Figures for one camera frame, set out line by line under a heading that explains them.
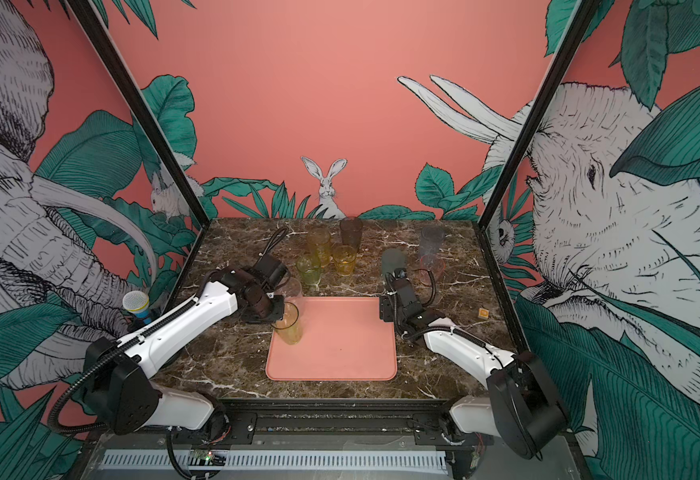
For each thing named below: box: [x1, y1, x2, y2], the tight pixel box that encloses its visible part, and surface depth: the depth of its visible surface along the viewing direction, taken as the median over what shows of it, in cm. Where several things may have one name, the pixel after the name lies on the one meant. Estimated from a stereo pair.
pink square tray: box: [265, 296, 397, 381], surface depth 92 cm
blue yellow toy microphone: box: [122, 290, 150, 319], surface depth 72 cm
